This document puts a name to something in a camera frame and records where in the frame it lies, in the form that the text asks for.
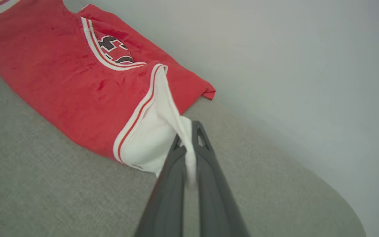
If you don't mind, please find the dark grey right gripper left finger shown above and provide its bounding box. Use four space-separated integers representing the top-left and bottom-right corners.
134 134 187 237

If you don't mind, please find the red and white sports jersey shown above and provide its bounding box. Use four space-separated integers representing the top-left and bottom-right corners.
0 0 217 192

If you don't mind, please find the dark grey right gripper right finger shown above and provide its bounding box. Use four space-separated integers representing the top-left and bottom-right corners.
191 120 251 237

